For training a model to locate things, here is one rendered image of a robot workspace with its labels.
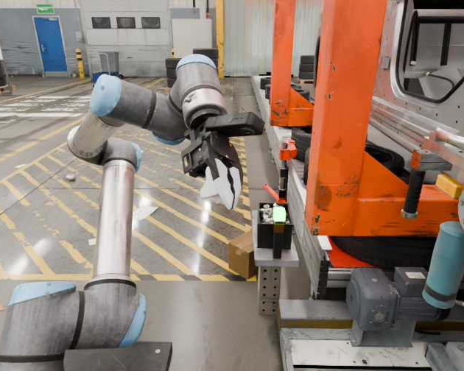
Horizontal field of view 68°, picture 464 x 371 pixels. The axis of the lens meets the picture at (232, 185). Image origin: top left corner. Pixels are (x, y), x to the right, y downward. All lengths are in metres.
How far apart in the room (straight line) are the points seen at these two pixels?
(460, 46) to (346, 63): 2.51
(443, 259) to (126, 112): 0.95
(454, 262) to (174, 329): 1.18
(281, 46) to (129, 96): 2.43
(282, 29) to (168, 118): 2.40
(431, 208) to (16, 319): 1.37
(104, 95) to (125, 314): 0.59
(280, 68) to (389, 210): 1.98
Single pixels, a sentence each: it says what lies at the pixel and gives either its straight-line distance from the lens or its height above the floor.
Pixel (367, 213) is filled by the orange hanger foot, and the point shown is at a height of 0.62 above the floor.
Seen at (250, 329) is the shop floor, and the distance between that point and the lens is 1.72.
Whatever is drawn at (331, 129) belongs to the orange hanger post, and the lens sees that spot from 1.25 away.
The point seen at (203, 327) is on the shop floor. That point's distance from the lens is 1.73.
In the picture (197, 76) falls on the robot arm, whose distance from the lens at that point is 0.74.
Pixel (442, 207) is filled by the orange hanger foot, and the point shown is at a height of 0.65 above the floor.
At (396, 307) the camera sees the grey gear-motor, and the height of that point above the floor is 0.34.
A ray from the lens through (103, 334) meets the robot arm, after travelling 1.04.
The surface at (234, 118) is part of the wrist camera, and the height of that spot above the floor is 1.10.
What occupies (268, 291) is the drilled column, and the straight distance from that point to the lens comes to 1.71.
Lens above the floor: 1.22
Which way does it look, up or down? 23 degrees down
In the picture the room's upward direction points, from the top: straight up
